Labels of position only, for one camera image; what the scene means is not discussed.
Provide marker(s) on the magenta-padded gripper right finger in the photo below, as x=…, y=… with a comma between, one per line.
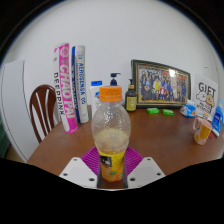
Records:
x=146, y=171

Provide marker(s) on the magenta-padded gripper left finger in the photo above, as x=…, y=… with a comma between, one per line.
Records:
x=78, y=171

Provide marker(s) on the orange juice bottle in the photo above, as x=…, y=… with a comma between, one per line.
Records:
x=111, y=133

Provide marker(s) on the green soap bar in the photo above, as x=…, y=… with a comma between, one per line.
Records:
x=153, y=110
x=168, y=112

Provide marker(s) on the pink mug with orange print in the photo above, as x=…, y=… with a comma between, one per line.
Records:
x=202, y=131

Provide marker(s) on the yellow pump bottle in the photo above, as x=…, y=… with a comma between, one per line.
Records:
x=131, y=101

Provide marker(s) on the blue tissue pack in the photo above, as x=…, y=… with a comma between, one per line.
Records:
x=188, y=110

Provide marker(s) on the dark wooden chair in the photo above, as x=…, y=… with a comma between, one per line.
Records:
x=34, y=110

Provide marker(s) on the white shampoo bottle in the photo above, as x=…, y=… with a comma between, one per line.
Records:
x=95, y=96

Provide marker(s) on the pink shuttlecock tube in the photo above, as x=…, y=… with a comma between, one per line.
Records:
x=66, y=90

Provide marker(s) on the white door panel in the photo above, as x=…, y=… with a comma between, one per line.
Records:
x=15, y=110

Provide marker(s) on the blue detergent bottle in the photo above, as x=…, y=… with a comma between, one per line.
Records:
x=218, y=120

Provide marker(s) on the white shuttlecock tube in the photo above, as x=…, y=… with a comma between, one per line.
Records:
x=82, y=83

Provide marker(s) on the framed group photo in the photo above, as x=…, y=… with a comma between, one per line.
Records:
x=161, y=84

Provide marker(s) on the white paper gift bag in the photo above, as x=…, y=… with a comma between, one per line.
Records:
x=206, y=96

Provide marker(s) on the dark blue pump bottle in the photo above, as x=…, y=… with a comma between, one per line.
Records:
x=114, y=81

